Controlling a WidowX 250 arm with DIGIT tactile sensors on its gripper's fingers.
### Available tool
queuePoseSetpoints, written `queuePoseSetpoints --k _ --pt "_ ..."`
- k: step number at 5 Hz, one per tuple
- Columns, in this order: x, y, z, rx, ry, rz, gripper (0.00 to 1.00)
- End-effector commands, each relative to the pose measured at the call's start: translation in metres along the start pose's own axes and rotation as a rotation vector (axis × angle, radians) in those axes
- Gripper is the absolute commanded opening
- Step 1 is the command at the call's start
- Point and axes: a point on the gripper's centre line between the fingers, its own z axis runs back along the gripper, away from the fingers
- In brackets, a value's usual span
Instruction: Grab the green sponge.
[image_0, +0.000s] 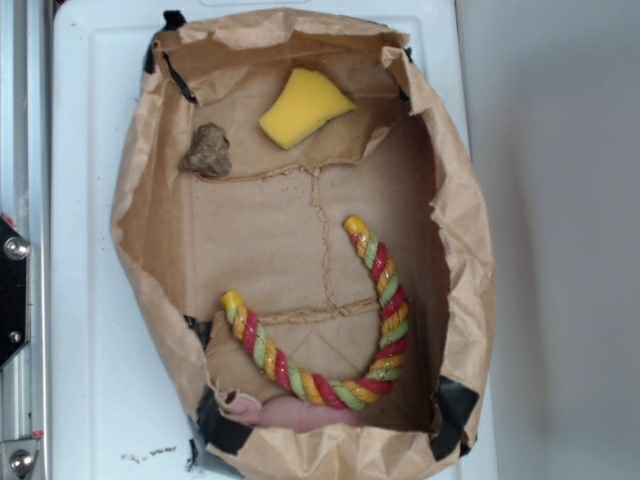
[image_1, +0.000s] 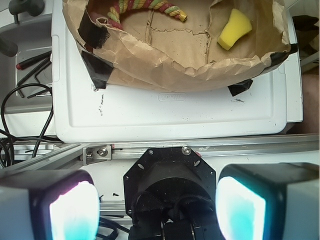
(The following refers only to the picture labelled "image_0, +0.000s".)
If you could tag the brown paper bag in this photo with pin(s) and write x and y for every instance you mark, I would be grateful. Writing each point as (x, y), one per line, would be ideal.
(272, 229)

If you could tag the pink plush toy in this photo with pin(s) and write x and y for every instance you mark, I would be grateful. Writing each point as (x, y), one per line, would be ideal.
(284, 412)

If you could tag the yellow green sponge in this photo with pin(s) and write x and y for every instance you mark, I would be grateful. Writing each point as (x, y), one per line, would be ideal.
(308, 101)

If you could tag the brown rock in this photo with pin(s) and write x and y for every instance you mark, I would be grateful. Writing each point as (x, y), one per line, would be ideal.
(208, 154)

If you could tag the black metal bracket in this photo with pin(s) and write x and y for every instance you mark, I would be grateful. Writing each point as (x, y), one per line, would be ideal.
(14, 291)

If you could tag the metal frame rail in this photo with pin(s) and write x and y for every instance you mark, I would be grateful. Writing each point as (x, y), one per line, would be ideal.
(26, 54)

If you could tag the twisted multicolour rope toy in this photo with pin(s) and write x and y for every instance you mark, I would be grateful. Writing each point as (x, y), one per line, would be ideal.
(387, 363)

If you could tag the white plastic tray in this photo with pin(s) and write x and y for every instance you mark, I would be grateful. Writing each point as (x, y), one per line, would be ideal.
(114, 413)

